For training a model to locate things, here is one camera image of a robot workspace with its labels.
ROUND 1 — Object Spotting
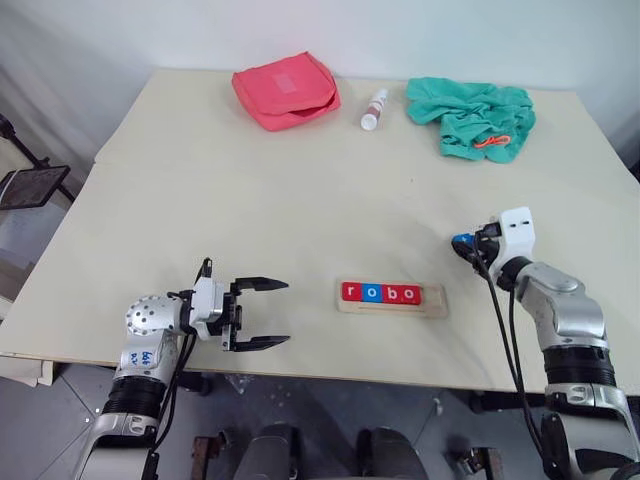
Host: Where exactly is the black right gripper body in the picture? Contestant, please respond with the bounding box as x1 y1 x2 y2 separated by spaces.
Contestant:
472 223 503 264

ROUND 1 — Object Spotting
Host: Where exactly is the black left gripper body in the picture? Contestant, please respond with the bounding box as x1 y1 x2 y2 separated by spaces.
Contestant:
218 279 246 352

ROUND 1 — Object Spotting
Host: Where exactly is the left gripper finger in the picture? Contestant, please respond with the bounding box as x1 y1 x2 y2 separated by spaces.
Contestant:
233 275 291 294
230 334 292 353

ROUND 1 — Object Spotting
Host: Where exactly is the wooden letter tray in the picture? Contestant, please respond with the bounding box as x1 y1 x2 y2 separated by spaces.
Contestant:
334 279 450 319

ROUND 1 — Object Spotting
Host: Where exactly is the crumpled green cloth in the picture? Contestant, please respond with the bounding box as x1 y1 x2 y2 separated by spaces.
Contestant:
404 76 537 165

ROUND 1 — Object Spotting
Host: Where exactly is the small white bottle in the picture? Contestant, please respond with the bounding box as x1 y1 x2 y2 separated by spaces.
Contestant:
360 88 390 132

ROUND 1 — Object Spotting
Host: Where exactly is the red fabric pouch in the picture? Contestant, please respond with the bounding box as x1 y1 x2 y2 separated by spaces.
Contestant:
231 55 343 133

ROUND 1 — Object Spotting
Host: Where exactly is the black tablet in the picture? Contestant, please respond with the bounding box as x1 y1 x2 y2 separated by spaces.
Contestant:
0 165 71 211

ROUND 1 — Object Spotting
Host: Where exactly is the black tablet stand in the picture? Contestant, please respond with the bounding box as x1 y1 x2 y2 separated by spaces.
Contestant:
0 114 76 201

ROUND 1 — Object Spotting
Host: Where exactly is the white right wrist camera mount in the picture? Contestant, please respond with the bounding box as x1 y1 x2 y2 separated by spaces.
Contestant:
487 204 535 274

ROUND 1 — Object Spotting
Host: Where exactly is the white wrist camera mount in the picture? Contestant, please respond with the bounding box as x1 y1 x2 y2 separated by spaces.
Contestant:
487 204 535 274
189 275 232 342

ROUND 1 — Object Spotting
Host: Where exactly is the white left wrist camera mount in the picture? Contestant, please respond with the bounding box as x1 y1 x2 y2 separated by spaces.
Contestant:
189 275 232 342

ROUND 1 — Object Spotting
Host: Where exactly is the black table frame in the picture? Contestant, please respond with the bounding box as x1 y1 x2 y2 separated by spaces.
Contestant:
99 367 546 414

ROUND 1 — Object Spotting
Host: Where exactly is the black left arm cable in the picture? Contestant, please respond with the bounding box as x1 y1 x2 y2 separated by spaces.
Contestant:
147 257 216 480

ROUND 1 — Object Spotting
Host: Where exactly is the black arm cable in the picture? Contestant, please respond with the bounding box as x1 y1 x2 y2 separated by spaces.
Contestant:
147 257 216 480
472 252 551 461

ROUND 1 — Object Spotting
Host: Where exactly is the rusty metal bracket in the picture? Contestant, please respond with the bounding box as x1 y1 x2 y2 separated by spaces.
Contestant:
449 447 501 480
193 435 221 480

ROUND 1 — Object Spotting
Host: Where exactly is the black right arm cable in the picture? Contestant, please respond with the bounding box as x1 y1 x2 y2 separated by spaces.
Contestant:
472 252 551 461

